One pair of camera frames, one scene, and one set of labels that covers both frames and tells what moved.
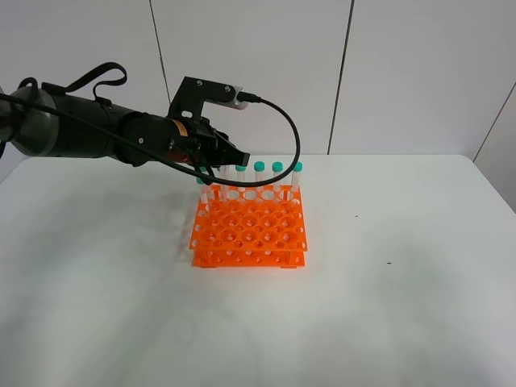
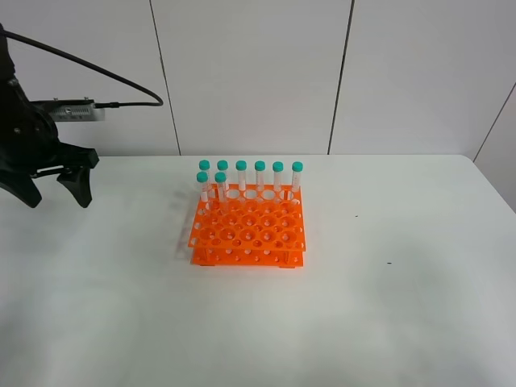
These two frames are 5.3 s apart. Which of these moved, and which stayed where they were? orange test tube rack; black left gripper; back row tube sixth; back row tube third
Moved: black left gripper
Stayed: back row tube sixth; back row tube third; orange test tube rack
